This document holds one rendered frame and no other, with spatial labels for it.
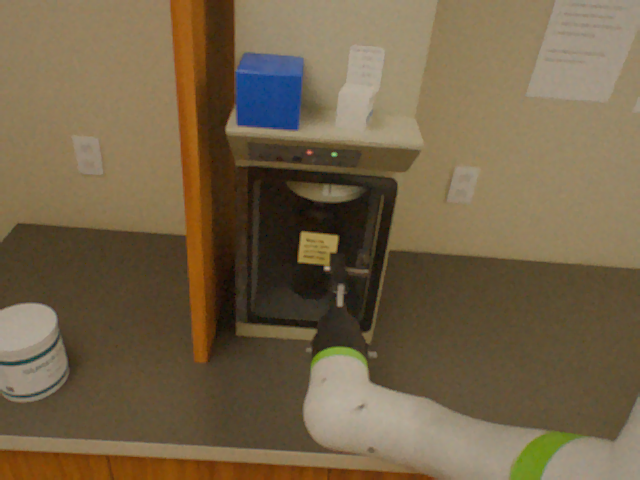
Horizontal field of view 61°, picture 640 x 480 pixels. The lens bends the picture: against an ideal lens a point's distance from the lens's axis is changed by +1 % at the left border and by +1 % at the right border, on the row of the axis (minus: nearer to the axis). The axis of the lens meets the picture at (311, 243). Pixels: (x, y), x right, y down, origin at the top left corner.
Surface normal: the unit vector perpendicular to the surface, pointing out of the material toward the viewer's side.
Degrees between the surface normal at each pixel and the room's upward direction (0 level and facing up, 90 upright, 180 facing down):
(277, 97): 90
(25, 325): 0
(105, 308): 0
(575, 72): 90
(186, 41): 90
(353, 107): 90
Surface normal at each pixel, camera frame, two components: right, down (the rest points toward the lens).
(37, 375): 0.65, 0.48
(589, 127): -0.02, 0.57
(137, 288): 0.07, -0.82
